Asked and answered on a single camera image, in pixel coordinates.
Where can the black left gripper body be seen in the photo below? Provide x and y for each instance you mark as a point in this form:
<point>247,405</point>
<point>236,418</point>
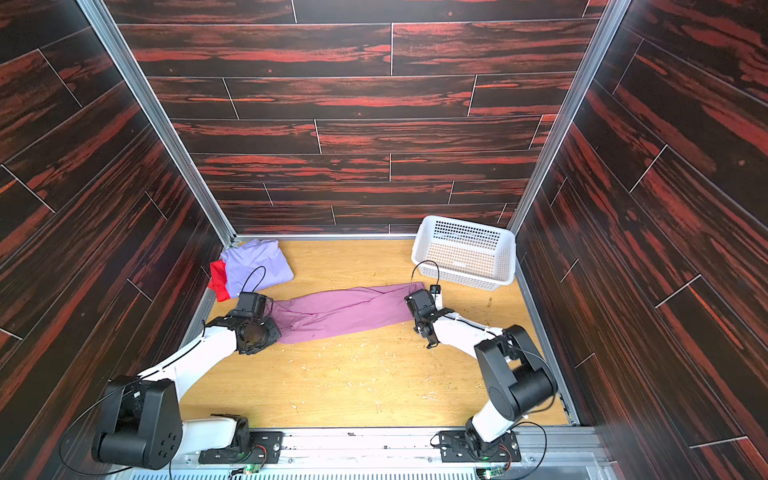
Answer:
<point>266,335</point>

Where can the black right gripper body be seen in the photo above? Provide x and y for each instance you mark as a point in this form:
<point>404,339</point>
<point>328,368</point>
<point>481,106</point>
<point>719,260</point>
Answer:
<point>419,309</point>

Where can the magenta t-shirt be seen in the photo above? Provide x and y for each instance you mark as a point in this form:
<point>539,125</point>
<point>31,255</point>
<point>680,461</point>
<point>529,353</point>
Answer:
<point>340,312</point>

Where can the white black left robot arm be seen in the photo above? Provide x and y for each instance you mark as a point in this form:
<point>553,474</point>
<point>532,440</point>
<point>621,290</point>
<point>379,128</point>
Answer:
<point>140,423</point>

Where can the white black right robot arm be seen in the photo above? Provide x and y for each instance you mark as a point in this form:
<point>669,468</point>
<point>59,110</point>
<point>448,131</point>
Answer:
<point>516,376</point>

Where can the folded lavender t-shirt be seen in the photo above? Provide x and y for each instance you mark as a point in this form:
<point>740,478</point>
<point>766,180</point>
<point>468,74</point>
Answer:
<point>255,265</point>

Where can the white perforated plastic basket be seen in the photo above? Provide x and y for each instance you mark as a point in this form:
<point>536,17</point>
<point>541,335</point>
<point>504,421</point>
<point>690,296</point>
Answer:
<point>465,253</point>

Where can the folded red t-shirt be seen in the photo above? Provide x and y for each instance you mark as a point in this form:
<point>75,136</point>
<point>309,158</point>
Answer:
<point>218,280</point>

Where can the aluminium back floor rail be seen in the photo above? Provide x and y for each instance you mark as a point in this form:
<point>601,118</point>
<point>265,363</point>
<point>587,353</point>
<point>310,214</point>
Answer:
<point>323,237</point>

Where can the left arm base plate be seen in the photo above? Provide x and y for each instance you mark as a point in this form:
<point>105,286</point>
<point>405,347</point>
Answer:
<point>258,447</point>

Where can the aluminium front rail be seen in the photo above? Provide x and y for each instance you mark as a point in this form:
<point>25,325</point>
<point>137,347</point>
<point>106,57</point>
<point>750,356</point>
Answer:
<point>549,452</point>

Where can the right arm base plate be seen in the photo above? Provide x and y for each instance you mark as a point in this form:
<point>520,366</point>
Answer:
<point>466,447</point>

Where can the aluminium right floor rail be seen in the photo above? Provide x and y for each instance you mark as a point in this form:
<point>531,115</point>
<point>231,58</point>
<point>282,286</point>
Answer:
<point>546,347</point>

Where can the aluminium right corner post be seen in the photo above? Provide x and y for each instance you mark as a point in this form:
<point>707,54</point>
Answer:
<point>606,29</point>

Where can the aluminium corner post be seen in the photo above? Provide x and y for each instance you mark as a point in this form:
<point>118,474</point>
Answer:
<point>606,29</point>
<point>104,26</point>

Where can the aluminium left corner post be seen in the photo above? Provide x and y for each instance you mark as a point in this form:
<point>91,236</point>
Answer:
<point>104,26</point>

